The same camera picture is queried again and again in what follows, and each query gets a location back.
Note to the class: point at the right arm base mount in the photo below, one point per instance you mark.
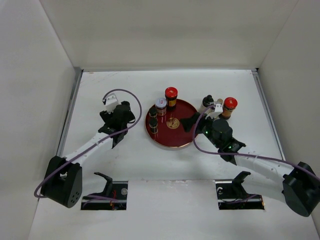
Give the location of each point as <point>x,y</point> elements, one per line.
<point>232,196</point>

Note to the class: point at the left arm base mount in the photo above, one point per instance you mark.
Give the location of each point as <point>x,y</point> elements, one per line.
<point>113,197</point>

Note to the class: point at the black-cap white bottle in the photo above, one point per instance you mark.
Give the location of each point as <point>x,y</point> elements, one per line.
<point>206,102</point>

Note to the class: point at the red-lid sauce jar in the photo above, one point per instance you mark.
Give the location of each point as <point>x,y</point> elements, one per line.
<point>171,94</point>
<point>229,105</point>

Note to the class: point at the round red tray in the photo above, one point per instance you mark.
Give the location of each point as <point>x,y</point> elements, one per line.
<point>170,131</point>

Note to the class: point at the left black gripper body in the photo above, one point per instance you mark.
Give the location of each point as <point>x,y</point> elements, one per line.
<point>106,116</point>

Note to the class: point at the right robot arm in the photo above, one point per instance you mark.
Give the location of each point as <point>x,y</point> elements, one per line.
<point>296,185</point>

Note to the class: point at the beige-cap dark sauce bottle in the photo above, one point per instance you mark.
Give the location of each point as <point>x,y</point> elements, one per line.
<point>219,101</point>

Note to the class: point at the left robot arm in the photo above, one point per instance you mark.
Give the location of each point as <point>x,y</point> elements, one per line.
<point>63,181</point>

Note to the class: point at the white-lid jar with red label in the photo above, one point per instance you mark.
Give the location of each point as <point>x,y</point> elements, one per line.
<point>161,106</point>

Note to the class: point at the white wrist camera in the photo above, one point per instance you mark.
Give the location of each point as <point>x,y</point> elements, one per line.
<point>110,102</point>
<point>215,112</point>

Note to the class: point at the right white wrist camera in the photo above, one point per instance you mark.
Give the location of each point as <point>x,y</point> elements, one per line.
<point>215,112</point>

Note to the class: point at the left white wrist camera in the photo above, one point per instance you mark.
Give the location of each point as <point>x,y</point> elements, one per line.
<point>110,102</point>

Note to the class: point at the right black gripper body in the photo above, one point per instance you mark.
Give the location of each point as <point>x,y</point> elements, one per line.
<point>207,131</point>

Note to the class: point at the small black-cap spice bottle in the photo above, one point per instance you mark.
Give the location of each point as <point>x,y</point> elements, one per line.
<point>152,112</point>

